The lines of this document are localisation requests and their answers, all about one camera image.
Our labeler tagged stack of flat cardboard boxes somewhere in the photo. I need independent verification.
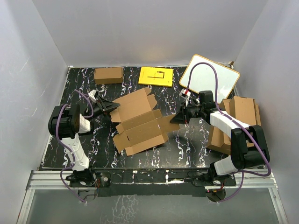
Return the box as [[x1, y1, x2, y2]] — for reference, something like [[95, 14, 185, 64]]
[[207, 96, 261, 155]]

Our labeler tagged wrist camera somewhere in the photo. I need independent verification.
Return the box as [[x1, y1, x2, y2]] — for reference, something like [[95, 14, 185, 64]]
[[179, 89, 191, 100], [88, 90, 98, 102]]

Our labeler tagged yellow book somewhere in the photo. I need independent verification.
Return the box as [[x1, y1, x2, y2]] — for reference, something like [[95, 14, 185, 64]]
[[138, 67, 173, 87]]

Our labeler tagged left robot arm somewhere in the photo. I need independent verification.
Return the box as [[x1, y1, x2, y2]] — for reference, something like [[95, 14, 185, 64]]
[[48, 97, 120, 187]]

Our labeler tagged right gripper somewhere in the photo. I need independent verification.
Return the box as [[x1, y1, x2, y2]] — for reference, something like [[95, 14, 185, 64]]
[[170, 100, 204, 124]]

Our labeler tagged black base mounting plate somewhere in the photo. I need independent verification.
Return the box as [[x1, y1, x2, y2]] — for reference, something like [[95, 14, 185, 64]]
[[70, 169, 236, 198]]

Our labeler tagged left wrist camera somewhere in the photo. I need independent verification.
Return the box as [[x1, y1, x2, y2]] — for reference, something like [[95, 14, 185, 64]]
[[88, 90, 98, 102]]

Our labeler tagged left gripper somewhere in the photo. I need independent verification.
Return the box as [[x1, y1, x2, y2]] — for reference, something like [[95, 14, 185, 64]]
[[87, 96, 121, 120]]

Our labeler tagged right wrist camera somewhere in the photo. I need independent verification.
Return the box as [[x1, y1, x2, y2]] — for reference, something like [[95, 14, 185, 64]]
[[179, 89, 191, 100]]

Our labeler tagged folded brown cardboard box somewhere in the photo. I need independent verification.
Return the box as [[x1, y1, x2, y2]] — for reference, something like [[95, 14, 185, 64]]
[[94, 67, 123, 85]]

